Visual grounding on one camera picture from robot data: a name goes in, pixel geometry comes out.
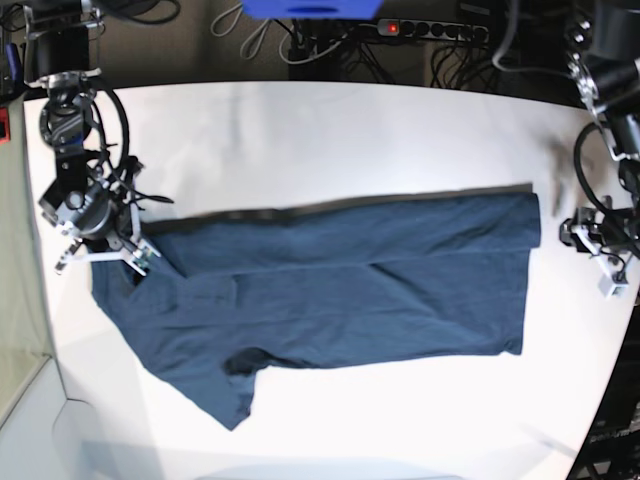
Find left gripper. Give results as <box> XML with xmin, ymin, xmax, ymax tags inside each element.
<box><xmin>558</xmin><ymin>207</ymin><xmax>639</xmax><ymax>299</ymax></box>

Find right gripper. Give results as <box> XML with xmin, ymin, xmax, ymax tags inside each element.
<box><xmin>54</xmin><ymin>192</ymin><xmax>161</xmax><ymax>276</ymax></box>

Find dark blue t-shirt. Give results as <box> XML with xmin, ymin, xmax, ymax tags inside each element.
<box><xmin>91</xmin><ymin>192</ymin><xmax>541</xmax><ymax>430</ymax></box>

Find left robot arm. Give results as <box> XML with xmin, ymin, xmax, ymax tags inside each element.
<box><xmin>559</xmin><ymin>1</ymin><xmax>639</xmax><ymax>298</ymax></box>

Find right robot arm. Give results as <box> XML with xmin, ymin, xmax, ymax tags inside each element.
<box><xmin>23</xmin><ymin>1</ymin><xmax>181</xmax><ymax>276</ymax></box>

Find red clamp at table edge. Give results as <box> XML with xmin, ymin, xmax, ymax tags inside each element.
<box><xmin>0</xmin><ymin>107</ymin><xmax>11</xmax><ymax>145</ymax></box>

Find blue object at left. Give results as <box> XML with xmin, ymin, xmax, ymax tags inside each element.
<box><xmin>5</xmin><ymin>43</ymin><xmax>24</xmax><ymax>83</ymax></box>

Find blue box at top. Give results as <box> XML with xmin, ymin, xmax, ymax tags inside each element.
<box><xmin>241</xmin><ymin>0</ymin><xmax>383</xmax><ymax>19</ymax></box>

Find black power strip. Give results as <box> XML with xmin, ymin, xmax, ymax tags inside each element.
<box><xmin>376</xmin><ymin>19</ymin><xmax>490</xmax><ymax>44</ymax></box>

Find white cable loops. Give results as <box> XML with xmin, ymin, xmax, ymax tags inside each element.
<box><xmin>209</xmin><ymin>4</ymin><xmax>346</xmax><ymax>66</ymax></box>

